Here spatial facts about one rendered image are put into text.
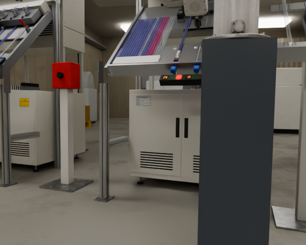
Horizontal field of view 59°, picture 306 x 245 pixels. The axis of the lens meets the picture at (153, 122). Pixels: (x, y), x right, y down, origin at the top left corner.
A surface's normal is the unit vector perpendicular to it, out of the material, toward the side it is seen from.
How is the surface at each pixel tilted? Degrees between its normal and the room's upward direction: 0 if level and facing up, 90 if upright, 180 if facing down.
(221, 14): 90
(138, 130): 90
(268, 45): 90
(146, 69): 133
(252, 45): 90
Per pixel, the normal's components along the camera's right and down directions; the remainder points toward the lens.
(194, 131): -0.33, 0.07
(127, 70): -0.25, 0.73
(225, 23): -0.69, 0.04
